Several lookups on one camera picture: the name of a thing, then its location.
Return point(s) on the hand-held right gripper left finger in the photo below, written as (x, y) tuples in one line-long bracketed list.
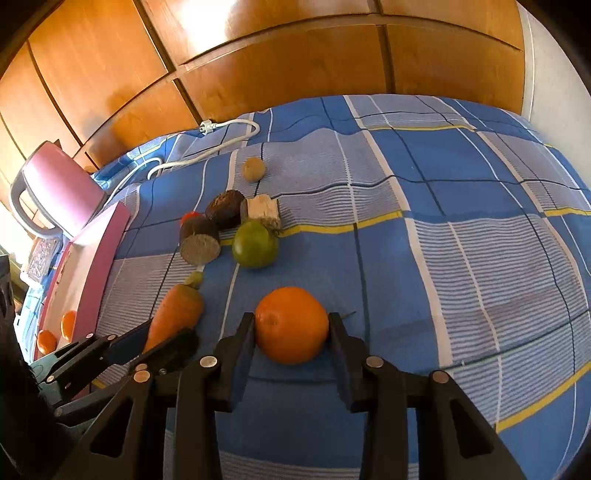
[(250, 339)]

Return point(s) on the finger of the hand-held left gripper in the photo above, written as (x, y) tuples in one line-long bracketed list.
[(178, 346), (129, 344)]

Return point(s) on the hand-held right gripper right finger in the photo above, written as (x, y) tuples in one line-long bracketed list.
[(333, 341)]

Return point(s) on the carrot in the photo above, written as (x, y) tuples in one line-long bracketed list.
[(178, 311)]

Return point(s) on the large orange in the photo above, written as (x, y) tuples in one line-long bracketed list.
[(291, 325)]

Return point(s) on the pink and white tray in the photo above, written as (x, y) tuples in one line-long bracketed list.
[(85, 267)]

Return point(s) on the green lime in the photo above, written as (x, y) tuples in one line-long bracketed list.
[(255, 244)]

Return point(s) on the small red tomato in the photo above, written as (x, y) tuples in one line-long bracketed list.
[(190, 216)]

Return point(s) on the small orange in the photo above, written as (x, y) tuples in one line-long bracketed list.
[(46, 342), (69, 325)]

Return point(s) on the clear plastic container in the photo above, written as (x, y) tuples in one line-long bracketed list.
[(41, 258)]

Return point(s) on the pale cut root piece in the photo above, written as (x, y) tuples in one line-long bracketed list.
[(263, 210)]

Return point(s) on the dark round beet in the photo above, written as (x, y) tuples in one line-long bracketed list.
[(225, 207)]

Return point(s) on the blue checked bedsheet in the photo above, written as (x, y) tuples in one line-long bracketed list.
[(438, 230)]

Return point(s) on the pink electric kettle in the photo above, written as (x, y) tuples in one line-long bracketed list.
[(60, 189)]

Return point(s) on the small brown potato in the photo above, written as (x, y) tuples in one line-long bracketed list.
[(253, 169)]

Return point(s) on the wooden wardrobe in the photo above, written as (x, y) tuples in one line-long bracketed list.
[(286, 55)]

